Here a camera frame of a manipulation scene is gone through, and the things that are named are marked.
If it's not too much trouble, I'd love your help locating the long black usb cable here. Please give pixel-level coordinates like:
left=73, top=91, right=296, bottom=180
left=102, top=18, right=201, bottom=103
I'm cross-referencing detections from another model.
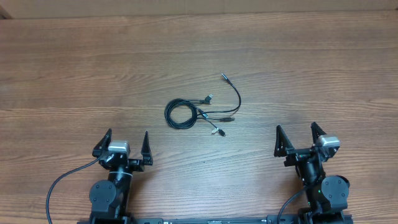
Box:
left=164, top=93, right=236, bottom=130

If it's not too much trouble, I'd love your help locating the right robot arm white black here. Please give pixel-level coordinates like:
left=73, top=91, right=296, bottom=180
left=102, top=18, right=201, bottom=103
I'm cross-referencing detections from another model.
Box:
left=274, top=122, right=353, bottom=224

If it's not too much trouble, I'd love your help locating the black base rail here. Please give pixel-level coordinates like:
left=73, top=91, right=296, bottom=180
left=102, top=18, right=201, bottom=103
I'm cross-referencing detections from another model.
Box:
left=77, top=213, right=354, bottom=224

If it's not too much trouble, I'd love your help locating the black cable with barrel plug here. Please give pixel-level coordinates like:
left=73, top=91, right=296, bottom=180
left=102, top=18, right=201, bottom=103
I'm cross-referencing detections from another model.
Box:
left=195, top=73, right=243, bottom=115

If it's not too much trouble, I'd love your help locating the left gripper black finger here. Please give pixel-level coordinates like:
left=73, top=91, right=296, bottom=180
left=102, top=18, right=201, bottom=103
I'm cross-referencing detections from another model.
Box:
left=141, top=131, right=153, bottom=166
left=92, top=128, right=112, bottom=157

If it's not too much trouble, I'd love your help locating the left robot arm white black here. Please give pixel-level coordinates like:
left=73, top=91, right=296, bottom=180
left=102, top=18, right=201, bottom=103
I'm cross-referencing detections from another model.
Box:
left=89, top=129, right=153, bottom=223

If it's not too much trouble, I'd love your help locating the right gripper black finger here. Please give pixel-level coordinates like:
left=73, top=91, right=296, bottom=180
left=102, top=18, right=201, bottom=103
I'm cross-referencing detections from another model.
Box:
left=274, top=125, right=294, bottom=157
left=310, top=122, right=326, bottom=145

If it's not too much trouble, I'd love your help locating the short black usb cable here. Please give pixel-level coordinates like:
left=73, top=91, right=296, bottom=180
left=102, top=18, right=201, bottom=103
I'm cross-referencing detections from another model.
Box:
left=192, top=105, right=226, bottom=138

